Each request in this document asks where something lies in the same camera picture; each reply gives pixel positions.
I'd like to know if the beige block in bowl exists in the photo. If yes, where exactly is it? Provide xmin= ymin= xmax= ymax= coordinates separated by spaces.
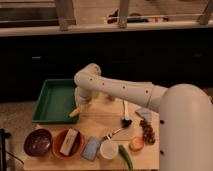
xmin=60 ymin=129 xmax=78 ymax=156

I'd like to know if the light green cup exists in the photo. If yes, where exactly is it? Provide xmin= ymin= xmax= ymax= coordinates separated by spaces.
xmin=92 ymin=91 xmax=99 ymax=99

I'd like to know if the white handled spoon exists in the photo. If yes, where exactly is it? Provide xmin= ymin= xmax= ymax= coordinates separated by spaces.
xmin=122 ymin=100 xmax=130 ymax=121

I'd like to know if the black stand at left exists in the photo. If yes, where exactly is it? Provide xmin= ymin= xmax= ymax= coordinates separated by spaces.
xmin=0 ymin=128 xmax=11 ymax=171

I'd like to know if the green plastic tray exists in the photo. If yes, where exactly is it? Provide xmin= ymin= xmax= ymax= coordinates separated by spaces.
xmin=32 ymin=79 xmax=79 ymax=124

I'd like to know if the dark purple bowl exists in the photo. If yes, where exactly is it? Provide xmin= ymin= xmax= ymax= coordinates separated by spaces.
xmin=24 ymin=129 xmax=52 ymax=157

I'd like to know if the blue sponge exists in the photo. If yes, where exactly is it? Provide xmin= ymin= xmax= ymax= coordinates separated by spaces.
xmin=81 ymin=137 xmax=101 ymax=161

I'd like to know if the white cup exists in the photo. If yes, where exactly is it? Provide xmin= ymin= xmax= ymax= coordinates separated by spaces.
xmin=100 ymin=140 xmax=118 ymax=160

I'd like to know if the metal cup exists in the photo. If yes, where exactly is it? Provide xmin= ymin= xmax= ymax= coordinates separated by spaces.
xmin=107 ymin=95 xmax=116 ymax=101

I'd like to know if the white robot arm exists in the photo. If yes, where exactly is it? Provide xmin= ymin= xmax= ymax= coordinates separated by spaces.
xmin=74 ymin=63 xmax=213 ymax=171

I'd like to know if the bunch of dark grapes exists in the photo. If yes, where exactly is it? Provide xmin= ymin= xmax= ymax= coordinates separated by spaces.
xmin=140 ymin=120 xmax=155 ymax=145

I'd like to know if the orange fruit piece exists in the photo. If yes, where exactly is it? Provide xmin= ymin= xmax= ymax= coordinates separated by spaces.
xmin=129 ymin=137 xmax=144 ymax=152

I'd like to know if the orange bowl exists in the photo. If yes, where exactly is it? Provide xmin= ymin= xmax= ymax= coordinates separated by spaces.
xmin=52 ymin=129 xmax=85 ymax=160

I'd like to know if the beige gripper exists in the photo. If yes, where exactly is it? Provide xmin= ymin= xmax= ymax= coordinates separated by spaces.
xmin=75 ymin=87 xmax=92 ymax=107

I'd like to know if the green cucumber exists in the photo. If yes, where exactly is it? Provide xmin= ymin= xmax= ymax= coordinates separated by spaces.
xmin=119 ymin=145 xmax=133 ymax=171

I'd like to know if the grey cloth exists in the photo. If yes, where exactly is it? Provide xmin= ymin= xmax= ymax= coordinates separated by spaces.
xmin=135 ymin=108 xmax=152 ymax=122

